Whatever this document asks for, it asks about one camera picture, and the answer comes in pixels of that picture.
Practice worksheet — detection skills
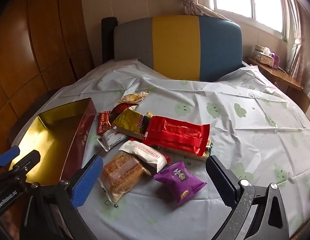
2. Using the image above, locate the small red candy packet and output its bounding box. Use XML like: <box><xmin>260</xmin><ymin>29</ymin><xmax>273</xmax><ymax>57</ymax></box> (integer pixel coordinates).
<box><xmin>97</xmin><ymin>111</ymin><xmax>112</xmax><ymax>134</ymax></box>

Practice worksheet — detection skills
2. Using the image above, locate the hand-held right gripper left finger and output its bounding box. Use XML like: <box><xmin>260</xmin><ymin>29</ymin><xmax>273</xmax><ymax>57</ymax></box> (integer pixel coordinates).
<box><xmin>20</xmin><ymin>154</ymin><xmax>104</xmax><ymax>240</ymax></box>

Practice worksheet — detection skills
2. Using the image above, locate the clear brown cake packet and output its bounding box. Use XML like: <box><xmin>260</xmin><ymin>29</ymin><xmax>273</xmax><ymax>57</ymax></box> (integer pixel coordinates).
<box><xmin>99</xmin><ymin>151</ymin><xmax>152</xmax><ymax>202</ymax></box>

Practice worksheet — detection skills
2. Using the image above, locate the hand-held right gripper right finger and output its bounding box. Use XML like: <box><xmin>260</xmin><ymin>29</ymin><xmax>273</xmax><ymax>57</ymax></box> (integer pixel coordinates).
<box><xmin>206</xmin><ymin>155</ymin><xmax>290</xmax><ymax>240</ymax></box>

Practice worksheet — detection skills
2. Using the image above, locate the clear cracker packet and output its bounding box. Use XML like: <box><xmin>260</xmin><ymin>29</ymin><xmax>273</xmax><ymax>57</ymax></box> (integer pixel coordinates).
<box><xmin>155</xmin><ymin>139</ymin><xmax>213</xmax><ymax>162</ymax></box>

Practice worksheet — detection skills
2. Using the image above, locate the grey snack sachet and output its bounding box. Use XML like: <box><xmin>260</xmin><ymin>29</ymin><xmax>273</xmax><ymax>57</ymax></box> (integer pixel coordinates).
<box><xmin>97</xmin><ymin>129</ymin><xmax>128</xmax><ymax>152</ymax></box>

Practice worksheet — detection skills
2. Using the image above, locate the wooden nightstand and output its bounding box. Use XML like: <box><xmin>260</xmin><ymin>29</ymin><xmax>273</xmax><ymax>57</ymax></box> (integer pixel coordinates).
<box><xmin>245</xmin><ymin>56</ymin><xmax>304</xmax><ymax>93</ymax></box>

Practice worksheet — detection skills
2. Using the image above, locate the gold tin box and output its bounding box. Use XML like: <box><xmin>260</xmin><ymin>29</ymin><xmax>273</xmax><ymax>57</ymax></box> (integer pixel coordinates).
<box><xmin>8</xmin><ymin>97</ymin><xmax>98</xmax><ymax>188</ymax></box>

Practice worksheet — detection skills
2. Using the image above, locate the white and red snack packet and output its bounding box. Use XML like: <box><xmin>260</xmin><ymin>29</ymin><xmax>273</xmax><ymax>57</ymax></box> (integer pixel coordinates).
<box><xmin>119</xmin><ymin>140</ymin><xmax>172</xmax><ymax>173</ymax></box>

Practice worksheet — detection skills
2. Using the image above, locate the window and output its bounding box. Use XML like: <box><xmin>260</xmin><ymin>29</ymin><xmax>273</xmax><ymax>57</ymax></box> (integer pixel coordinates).
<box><xmin>205</xmin><ymin>0</ymin><xmax>291</xmax><ymax>34</ymax></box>

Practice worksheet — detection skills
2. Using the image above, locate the patterned tissue box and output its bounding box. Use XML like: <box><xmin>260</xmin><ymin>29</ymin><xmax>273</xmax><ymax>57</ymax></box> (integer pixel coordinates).
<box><xmin>254</xmin><ymin>49</ymin><xmax>276</xmax><ymax>67</ymax></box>

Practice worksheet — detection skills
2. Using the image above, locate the large red snack packet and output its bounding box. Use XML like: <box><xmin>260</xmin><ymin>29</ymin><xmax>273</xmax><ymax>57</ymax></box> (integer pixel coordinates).
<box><xmin>143</xmin><ymin>115</ymin><xmax>210</xmax><ymax>157</ymax></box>

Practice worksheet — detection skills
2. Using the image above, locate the purple packet on nightstand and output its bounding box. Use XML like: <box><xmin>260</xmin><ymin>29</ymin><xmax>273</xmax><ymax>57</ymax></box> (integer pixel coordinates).
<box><xmin>270</xmin><ymin>52</ymin><xmax>281</xmax><ymax>69</ymax></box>

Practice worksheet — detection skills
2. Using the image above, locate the grey yellow blue chair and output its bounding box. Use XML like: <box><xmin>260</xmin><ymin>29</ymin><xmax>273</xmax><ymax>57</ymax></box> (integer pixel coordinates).
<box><xmin>114</xmin><ymin>15</ymin><xmax>243</xmax><ymax>82</ymax></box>

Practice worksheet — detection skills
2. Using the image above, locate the dark red snack packet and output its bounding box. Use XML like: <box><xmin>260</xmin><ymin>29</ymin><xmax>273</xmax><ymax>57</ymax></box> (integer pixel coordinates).
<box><xmin>110</xmin><ymin>104</ymin><xmax>132</xmax><ymax>117</ymax></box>

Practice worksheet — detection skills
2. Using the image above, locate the hanging patterned curtain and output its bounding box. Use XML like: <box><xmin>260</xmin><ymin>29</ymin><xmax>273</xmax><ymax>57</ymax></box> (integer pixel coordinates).
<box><xmin>278</xmin><ymin>0</ymin><xmax>310</xmax><ymax>85</ymax></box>

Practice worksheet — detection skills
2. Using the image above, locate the wooden wardrobe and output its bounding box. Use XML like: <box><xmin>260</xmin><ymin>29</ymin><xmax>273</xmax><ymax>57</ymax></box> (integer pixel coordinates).
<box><xmin>0</xmin><ymin>0</ymin><xmax>95</xmax><ymax>155</ymax></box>

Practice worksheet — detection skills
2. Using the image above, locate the white cloud print bed sheet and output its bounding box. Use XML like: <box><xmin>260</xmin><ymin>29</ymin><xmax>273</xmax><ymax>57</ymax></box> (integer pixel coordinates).
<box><xmin>13</xmin><ymin>59</ymin><xmax>310</xmax><ymax>240</ymax></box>

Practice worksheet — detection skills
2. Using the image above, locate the yellow and black snack packet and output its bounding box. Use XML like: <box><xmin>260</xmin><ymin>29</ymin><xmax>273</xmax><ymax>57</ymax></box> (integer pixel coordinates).
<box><xmin>112</xmin><ymin>106</ymin><xmax>153</xmax><ymax>140</ymax></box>

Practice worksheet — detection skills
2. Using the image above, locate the yellow pumpkin seed packet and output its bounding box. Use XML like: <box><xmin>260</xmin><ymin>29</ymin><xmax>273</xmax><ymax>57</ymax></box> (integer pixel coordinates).
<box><xmin>116</xmin><ymin>91</ymin><xmax>150</xmax><ymax>104</ymax></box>

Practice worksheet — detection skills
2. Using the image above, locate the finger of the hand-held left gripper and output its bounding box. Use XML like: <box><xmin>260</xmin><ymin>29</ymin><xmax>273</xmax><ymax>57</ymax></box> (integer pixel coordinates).
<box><xmin>8</xmin><ymin>150</ymin><xmax>41</xmax><ymax>178</ymax></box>
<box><xmin>0</xmin><ymin>146</ymin><xmax>21</xmax><ymax>167</ymax></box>

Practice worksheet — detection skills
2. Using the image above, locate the purple snack packet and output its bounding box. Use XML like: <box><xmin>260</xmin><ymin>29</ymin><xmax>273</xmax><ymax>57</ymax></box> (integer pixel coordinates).
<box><xmin>153</xmin><ymin>161</ymin><xmax>207</xmax><ymax>207</ymax></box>

